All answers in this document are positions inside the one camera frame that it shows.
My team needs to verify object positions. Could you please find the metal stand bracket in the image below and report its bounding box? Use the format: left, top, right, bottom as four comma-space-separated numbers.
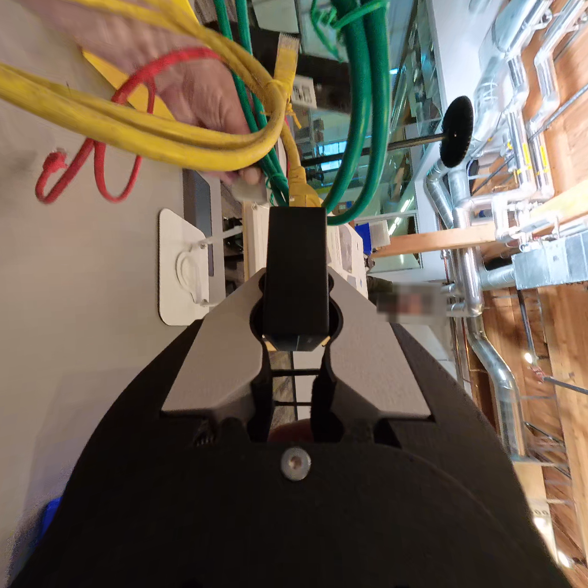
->
190, 223, 243, 307

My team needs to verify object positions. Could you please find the silver ventilation duct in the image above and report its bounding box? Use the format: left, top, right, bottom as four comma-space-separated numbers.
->
425, 152, 588, 460

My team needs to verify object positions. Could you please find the yellow plastic bin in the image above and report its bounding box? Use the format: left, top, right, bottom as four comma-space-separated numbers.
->
82, 0, 198, 122

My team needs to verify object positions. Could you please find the person's left hand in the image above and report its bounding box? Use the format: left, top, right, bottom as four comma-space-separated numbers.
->
28, 0, 263, 185

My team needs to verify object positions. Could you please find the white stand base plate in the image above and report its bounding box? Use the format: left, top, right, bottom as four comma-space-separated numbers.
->
158, 209, 217, 327

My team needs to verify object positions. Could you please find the yellow ethernet cable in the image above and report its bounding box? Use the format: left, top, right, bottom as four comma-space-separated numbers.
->
0, 0, 325, 208

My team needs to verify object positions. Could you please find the green ethernet cable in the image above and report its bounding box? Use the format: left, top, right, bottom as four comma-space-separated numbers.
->
212, 0, 392, 227

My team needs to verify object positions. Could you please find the black network switch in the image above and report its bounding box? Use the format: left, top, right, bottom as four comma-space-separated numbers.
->
263, 207, 333, 353

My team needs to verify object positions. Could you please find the black round-top pole lamp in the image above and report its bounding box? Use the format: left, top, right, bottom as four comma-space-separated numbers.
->
388, 95, 475, 169

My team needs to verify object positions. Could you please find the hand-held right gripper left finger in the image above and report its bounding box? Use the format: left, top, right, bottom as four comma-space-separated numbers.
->
161, 269, 273, 442

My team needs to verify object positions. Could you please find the red ethernet cable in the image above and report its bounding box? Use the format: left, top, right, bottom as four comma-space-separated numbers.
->
35, 48, 222, 205

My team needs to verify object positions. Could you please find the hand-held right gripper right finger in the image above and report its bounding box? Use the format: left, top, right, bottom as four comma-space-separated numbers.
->
310, 270, 435, 443

